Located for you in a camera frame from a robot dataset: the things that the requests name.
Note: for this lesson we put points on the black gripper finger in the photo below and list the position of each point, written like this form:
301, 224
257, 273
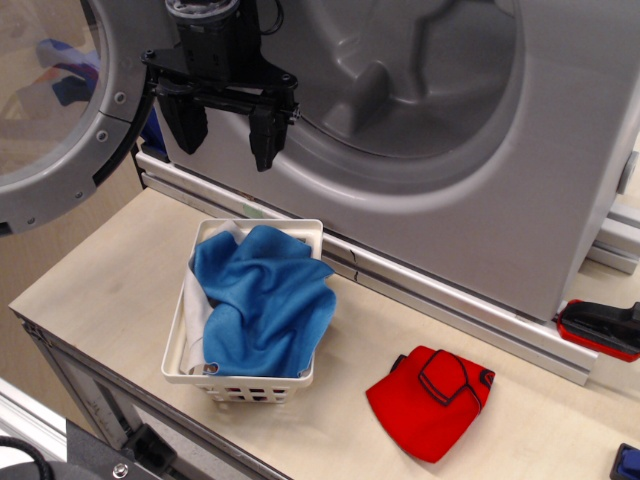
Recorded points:
187, 121
268, 129

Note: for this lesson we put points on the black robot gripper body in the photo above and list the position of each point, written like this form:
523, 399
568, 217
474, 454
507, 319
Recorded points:
218, 59

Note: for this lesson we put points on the blue cloth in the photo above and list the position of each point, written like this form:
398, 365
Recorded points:
272, 305

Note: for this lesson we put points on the white cloth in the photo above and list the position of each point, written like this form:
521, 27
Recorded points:
196, 309

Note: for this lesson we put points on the grey toy washing machine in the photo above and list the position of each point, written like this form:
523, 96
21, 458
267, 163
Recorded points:
480, 142

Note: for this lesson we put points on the white plastic laundry basket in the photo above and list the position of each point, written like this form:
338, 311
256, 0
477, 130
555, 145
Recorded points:
177, 366

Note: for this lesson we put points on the round grey washer door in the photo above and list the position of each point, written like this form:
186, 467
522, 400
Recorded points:
75, 96

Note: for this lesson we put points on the red garment with dark trim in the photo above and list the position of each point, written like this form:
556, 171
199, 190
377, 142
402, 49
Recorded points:
429, 399

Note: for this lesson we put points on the red and black clamp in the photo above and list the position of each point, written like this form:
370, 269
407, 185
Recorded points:
606, 329

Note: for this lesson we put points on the blue and black clamp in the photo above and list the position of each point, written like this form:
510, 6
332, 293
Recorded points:
626, 465

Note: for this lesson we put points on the aluminium table frame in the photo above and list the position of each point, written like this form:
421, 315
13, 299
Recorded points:
126, 416

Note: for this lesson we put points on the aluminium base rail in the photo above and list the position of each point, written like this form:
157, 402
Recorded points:
532, 340

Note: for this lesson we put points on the black bracket with bolt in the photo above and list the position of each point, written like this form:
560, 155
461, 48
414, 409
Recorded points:
120, 455

